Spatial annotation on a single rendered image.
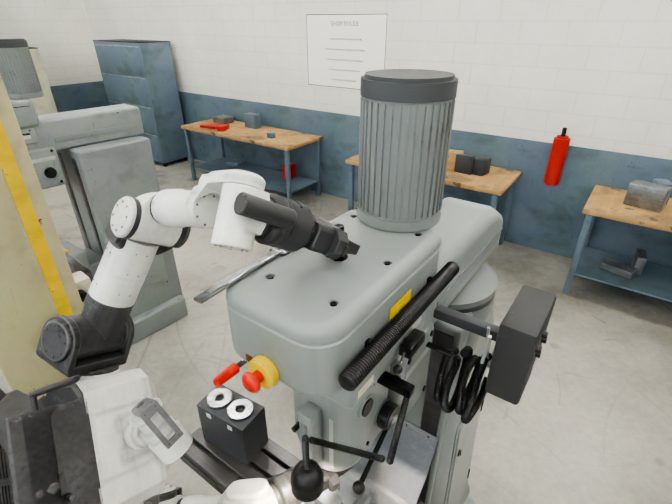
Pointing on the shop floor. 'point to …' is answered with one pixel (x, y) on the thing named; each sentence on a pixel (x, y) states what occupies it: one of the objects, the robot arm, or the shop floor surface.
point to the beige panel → (27, 263)
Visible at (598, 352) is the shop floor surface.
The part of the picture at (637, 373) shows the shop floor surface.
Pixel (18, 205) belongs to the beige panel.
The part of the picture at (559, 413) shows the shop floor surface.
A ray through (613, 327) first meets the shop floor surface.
